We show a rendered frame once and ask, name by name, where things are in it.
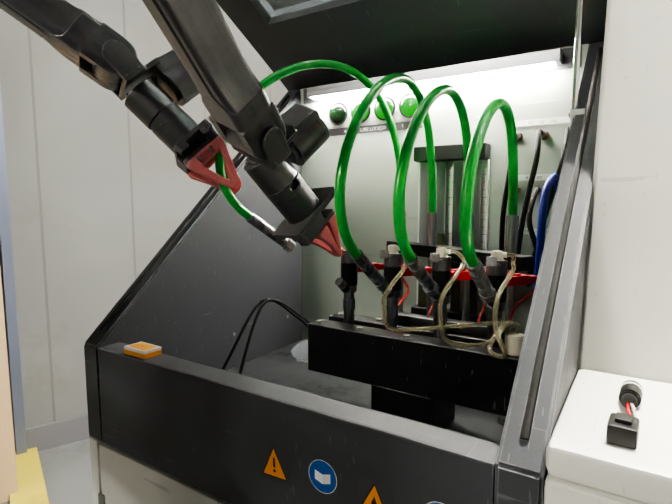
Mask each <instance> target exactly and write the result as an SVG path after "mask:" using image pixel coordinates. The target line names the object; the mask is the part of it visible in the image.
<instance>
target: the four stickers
mask: <svg viewBox="0 0 672 504"><path fill-rule="evenodd" d="M261 460H262V474H264V475H267V476H270V477H273V478H276V479H278V480H281V481H284V482H287V483H288V473H287V452H286V450H285V449H281V448H278V447H275V446H272V445H268V444H265V443H262V442H261ZM308 488H309V489H312V490H315V491H317V492H320V493H322V494H325V495H328V496H330V497H333V498H335V499H338V472H337V464H334V463H331V462H328V461H325V460H322V459H319V458H317V457H314V456H311V455H308ZM357 504H392V489H390V488H387V487H385V486H382V485H380V484H377V483H374V482H372V481H369V480H366V479H364V478H361V477H358V492H357ZM422 504H446V503H443V502H441V501H438V500H436V499H433V498H431V497H428V496H426V495H423V494H422Z"/></svg>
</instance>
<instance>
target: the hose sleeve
mask: <svg viewBox="0 0 672 504"><path fill-rule="evenodd" d="M251 213H252V215H251V217H250V218H249V219H248V220H246V221H247V222H248V223H249V224H251V225H252V226H254V227H255V228H256V229H258V230H259V231H261V232H262V233H263V234H265V235H266V236H268V237H269V238H270V239H272V240H273V241H275V243H277V244H279V245H280V246H282V247H283V246H285V245H286V244H287V243H288V238H285V240H284V241H278V240H277V239H276V238H275V237H274V236H273V232H274V231H275V228H274V227H272V226H271V225H270V224H268V223H267V222H266V221H264V220H263V219H262V218H260V217H259V216H258V215H256V214H255V213H253V212H251Z"/></svg>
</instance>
